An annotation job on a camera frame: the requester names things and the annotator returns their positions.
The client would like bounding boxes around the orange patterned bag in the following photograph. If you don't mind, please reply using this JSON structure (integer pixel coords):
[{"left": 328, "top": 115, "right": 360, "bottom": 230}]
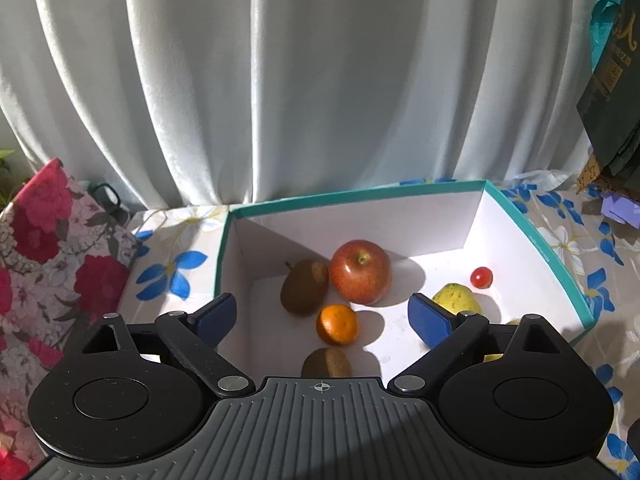
[{"left": 576, "top": 152, "right": 608, "bottom": 194}]

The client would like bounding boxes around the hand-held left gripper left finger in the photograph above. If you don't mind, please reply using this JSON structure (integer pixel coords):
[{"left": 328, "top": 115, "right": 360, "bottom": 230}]
[{"left": 82, "top": 292, "right": 257, "bottom": 397}]

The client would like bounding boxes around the dark green paper bag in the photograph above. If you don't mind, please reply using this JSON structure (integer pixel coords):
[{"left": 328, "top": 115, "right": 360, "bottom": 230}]
[{"left": 576, "top": 0, "right": 640, "bottom": 178}]

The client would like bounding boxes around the green plant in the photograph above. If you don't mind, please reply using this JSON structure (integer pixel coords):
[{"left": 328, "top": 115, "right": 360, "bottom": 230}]
[{"left": 0, "top": 149, "right": 18, "bottom": 201}]

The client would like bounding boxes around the small brown kiwi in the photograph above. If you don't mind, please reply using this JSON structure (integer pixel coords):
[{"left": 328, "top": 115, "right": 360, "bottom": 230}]
[{"left": 301, "top": 347, "right": 353, "bottom": 379}]

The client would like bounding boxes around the teal plastic bag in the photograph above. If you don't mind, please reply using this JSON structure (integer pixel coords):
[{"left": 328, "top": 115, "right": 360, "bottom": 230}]
[{"left": 590, "top": 0, "right": 626, "bottom": 61}]

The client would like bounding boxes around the red floral cushion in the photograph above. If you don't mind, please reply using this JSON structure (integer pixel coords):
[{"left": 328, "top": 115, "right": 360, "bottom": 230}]
[{"left": 0, "top": 157, "right": 143, "bottom": 480}]

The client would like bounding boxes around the orange tangerine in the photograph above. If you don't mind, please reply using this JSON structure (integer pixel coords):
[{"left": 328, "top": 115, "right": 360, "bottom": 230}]
[{"left": 316, "top": 304, "right": 360, "bottom": 346}]

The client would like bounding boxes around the brown pear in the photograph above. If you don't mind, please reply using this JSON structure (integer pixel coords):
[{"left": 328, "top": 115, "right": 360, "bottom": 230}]
[{"left": 280, "top": 259, "right": 331, "bottom": 317}]

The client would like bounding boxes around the purple box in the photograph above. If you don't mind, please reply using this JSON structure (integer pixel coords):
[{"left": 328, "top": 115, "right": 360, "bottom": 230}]
[{"left": 600, "top": 187, "right": 640, "bottom": 226}]

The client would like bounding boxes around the teal cardboard box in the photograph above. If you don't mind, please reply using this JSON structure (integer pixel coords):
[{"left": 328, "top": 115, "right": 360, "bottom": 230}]
[{"left": 214, "top": 179, "right": 596, "bottom": 378}]

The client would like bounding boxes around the yellow-green pear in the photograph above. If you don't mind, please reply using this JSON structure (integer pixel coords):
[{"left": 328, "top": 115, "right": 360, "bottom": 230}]
[{"left": 431, "top": 282, "right": 523, "bottom": 363}]

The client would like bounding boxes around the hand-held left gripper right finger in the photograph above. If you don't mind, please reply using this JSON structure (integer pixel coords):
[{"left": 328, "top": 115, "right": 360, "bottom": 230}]
[{"left": 387, "top": 293, "right": 571, "bottom": 396}]

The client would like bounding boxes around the red apple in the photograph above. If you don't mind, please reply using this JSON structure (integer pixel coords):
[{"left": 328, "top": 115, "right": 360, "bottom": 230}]
[{"left": 329, "top": 240, "right": 392, "bottom": 306}]

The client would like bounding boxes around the white curtain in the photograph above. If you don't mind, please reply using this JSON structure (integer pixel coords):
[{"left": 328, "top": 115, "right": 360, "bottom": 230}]
[{"left": 0, "top": 0, "right": 608, "bottom": 211}]

